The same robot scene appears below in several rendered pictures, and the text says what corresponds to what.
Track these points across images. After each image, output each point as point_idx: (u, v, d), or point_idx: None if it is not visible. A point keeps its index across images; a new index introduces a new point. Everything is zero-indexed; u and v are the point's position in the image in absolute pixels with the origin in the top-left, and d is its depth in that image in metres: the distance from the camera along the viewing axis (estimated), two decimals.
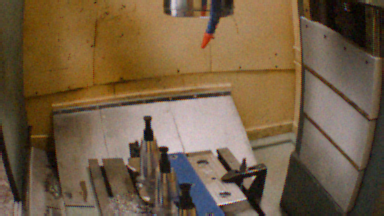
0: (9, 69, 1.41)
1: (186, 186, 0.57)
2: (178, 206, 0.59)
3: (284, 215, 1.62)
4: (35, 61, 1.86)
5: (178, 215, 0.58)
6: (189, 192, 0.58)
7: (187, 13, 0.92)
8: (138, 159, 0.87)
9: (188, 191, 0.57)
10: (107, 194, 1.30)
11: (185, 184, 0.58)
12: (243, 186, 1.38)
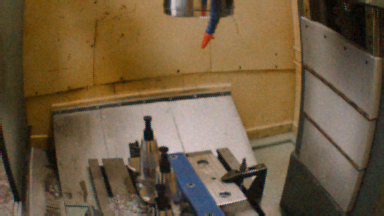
0: (9, 69, 1.41)
1: (161, 187, 0.56)
2: (155, 206, 0.58)
3: (284, 215, 1.62)
4: (35, 61, 1.86)
5: (155, 215, 0.57)
6: (164, 193, 0.57)
7: (187, 13, 0.92)
8: (138, 159, 0.87)
9: (163, 192, 0.57)
10: (107, 194, 1.30)
11: (160, 185, 0.57)
12: (243, 186, 1.38)
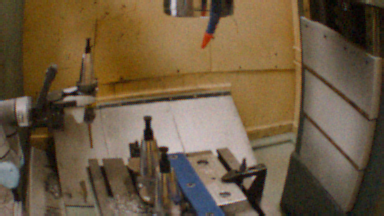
0: (9, 69, 1.41)
1: (88, 38, 0.94)
2: (84, 53, 0.95)
3: (284, 215, 1.62)
4: (35, 61, 1.86)
5: (83, 59, 0.95)
6: (89, 42, 0.94)
7: (187, 13, 0.92)
8: (138, 159, 0.87)
9: (89, 41, 0.94)
10: (107, 194, 1.30)
11: (89, 37, 0.94)
12: (243, 186, 1.38)
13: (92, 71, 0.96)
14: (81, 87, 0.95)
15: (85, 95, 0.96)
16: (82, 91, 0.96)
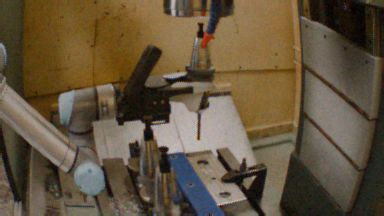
0: (9, 69, 1.41)
1: (201, 23, 1.00)
2: (196, 37, 1.01)
3: (284, 215, 1.62)
4: (35, 61, 1.86)
5: (196, 43, 1.01)
6: (203, 27, 1.00)
7: (187, 13, 0.92)
8: (138, 159, 0.87)
9: (202, 26, 1.00)
10: (107, 194, 1.30)
11: (200, 23, 1.01)
12: (243, 186, 1.38)
13: (209, 57, 1.02)
14: (196, 73, 1.01)
15: (202, 81, 1.02)
16: (197, 77, 1.02)
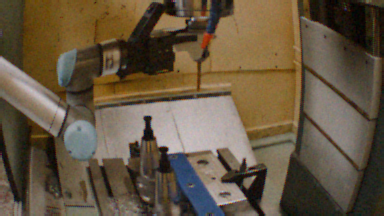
0: None
1: None
2: None
3: (284, 215, 1.62)
4: (35, 61, 1.86)
5: None
6: None
7: (187, 13, 0.92)
8: (138, 159, 0.87)
9: None
10: (107, 194, 1.30)
11: None
12: (243, 186, 1.38)
13: None
14: (198, 24, 0.97)
15: (204, 31, 0.98)
16: (199, 28, 0.98)
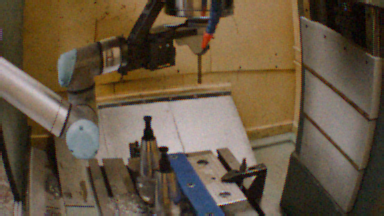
0: None
1: None
2: None
3: (284, 215, 1.62)
4: (35, 61, 1.86)
5: None
6: None
7: (187, 13, 0.92)
8: (138, 159, 0.87)
9: None
10: (107, 194, 1.30)
11: None
12: (243, 186, 1.38)
13: None
14: (197, 17, 0.97)
15: (204, 24, 0.97)
16: (198, 21, 0.97)
